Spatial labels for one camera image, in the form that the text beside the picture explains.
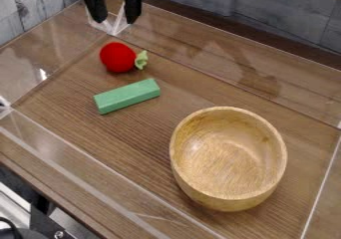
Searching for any red plush fruit green stem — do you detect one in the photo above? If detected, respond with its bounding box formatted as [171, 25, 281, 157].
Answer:
[100, 42, 150, 73]

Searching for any green rectangular block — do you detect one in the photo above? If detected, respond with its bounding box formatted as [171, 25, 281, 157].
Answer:
[93, 79, 162, 115]

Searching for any light wooden bowl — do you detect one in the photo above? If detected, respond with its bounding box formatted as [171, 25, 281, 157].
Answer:
[170, 107, 287, 212]

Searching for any clear acrylic tray enclosure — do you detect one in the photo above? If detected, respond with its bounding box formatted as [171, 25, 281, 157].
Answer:
[0, 4, 341, 239]

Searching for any black bracket bottom left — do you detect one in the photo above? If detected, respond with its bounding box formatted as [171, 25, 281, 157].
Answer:
[29, 206, 76, 239]

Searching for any black cable bottom left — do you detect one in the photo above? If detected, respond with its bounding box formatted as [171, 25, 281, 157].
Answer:
[0, 216, 24, 239]

